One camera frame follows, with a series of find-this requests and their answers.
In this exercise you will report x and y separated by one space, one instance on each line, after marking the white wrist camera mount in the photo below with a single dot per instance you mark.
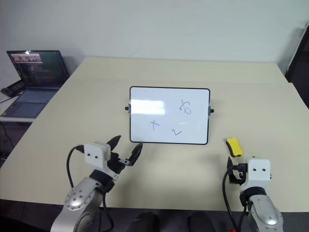
258 170
95 154

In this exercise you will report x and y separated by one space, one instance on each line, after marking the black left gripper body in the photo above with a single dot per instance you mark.
115 164

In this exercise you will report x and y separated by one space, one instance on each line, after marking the black handheld device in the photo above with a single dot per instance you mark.
12 89

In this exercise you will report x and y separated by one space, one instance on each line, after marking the yellow whiteboard eraser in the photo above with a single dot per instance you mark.
234 146

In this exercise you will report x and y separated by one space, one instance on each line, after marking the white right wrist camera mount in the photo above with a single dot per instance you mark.
258 170

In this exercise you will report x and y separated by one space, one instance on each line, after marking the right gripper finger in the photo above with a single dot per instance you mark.
230 164

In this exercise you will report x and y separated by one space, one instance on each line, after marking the open grey laptop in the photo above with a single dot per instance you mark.
36 72

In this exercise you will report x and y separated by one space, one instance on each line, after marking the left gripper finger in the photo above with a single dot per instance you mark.
114 143
135 153

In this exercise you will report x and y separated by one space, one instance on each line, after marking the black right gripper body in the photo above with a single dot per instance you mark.
236 176

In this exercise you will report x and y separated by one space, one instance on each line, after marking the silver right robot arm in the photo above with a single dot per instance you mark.
263 210

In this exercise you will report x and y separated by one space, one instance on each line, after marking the dark panel by wall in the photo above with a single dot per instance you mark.
299 67

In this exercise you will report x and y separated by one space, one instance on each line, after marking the small black-framed whiteboard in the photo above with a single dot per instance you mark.
169 116

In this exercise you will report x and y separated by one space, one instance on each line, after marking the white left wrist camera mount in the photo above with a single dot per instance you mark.
95 154

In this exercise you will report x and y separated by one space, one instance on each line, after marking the small red object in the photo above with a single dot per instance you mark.
232 230

